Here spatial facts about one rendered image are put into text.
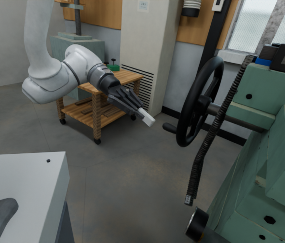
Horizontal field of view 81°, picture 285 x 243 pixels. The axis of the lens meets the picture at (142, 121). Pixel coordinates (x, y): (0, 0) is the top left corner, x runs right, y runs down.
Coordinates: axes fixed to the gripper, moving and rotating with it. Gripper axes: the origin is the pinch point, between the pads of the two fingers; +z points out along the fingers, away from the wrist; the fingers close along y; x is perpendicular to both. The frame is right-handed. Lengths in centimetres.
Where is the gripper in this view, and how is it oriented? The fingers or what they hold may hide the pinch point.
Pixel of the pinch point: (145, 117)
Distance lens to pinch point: 59.1
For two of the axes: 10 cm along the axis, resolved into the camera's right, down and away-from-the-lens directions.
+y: 5.8, -3.7, 7.3
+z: 7.2, 6.5, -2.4
